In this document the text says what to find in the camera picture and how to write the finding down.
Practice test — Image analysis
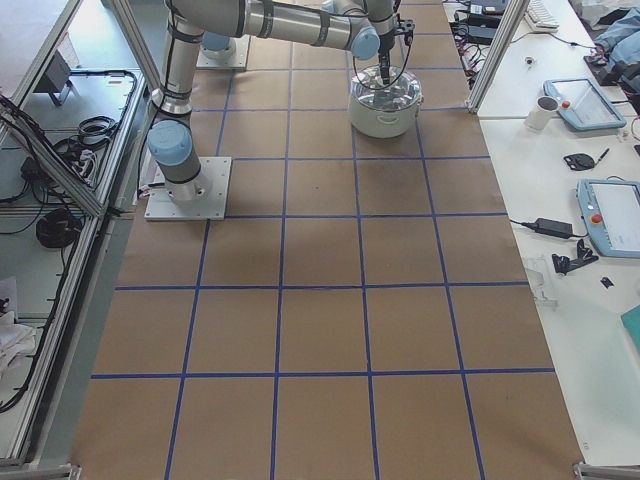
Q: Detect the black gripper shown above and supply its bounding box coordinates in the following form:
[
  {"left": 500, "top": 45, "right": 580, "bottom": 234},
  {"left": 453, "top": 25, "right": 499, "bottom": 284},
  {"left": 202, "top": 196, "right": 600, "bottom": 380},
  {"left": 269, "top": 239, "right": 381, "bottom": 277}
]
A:
[{"left": 374, "top": 14, "right": 416, "bottom": 84}]

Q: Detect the glass pot lid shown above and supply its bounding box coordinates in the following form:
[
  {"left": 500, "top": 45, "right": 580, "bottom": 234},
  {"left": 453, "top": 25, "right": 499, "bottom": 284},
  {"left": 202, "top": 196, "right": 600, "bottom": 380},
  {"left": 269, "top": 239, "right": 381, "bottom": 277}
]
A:
[{"left": 350, "top": 66, "right": 423, "bottom": 112}]

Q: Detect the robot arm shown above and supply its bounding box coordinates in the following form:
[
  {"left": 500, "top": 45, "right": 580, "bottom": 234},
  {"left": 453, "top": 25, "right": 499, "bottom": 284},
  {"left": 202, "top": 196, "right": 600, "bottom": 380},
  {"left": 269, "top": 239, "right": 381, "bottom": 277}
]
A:
[{"left": 147, "top": 0, "right": 414, "bottom": 203}]

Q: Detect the pale green pot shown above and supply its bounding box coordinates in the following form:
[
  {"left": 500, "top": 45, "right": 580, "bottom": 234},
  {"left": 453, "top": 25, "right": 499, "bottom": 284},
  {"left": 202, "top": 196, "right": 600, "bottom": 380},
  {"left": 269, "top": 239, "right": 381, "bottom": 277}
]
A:
[{"left": 348, "top": 66, "right": 423, "bottom": 139}]

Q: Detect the white mug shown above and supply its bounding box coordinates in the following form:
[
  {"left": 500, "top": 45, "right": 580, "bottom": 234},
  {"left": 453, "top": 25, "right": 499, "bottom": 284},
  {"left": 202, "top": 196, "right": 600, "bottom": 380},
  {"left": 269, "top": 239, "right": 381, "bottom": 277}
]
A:
[{"left": 524, "top": 95, "right": 559, "bottom": 132}]

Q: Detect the upper teach pendant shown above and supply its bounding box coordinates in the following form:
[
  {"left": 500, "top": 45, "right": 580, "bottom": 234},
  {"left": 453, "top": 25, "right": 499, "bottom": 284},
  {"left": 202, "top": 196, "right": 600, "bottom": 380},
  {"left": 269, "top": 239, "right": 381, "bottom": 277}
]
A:
[{"left": 543, "top": 78, "right": 626, "bottom": 131}]

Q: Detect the teach pendant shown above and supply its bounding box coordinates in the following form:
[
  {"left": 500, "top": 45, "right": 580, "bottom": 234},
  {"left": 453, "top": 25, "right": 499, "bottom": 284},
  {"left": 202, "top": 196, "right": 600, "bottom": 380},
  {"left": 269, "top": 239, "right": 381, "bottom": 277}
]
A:
[
  {"left": 543, "top": 78, "right": 626, "bottom": 131},
  {"left": 576, "top": 179, "right": 639, "bottom": 259}
]

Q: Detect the black pen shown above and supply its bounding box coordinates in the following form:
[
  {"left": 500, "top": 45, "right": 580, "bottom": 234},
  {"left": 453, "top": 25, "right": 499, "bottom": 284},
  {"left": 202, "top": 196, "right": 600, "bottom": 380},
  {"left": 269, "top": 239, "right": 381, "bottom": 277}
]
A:
[{"left": 595, "top": 148, "right": 610, "bottom": 165}]

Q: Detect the black power adapter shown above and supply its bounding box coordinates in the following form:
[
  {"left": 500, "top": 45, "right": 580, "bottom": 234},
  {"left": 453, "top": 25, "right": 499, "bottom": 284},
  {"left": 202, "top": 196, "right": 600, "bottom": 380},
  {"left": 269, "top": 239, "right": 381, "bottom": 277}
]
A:
[{"left": 534, "top": 218, "right": 573, "bottom": 239}]

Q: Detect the lower teach pendant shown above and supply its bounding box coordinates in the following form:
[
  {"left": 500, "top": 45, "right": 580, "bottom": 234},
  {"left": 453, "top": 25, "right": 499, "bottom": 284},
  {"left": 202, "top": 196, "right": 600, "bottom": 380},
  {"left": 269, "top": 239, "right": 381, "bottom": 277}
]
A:
[{"left": 576, "top": 179, "right": 639, "bottom": 259}]

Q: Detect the white cloth heap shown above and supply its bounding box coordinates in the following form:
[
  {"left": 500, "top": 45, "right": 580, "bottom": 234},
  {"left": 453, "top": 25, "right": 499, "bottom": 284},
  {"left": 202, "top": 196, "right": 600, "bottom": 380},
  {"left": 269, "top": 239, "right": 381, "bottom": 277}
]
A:
[{"left": 0, "top": 277, "right": 39, "bottom": 386}]

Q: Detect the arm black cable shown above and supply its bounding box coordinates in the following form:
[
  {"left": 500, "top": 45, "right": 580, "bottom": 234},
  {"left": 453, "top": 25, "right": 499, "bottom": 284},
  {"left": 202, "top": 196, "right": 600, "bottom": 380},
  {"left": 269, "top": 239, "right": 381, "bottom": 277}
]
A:
[{"left": 350, "top": 9, "right": 416, "bottom": 91}]

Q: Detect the aluminium frame post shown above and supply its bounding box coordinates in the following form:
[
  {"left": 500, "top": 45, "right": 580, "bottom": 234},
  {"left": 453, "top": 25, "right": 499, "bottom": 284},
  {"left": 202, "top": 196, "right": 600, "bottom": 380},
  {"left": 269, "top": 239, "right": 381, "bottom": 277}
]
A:
[{"left": 466, "top": 0, "right": 529, "bottom": 113}]

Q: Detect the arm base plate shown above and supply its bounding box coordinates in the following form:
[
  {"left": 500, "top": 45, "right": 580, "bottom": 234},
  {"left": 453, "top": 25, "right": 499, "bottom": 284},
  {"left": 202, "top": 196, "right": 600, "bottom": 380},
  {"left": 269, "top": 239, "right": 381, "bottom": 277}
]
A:
[
  {"left": 196, "top": 32, "right": 250, "bottom": 71},
  {"left": 144, "top": 157, "right": 232, "bottom": 221}
]

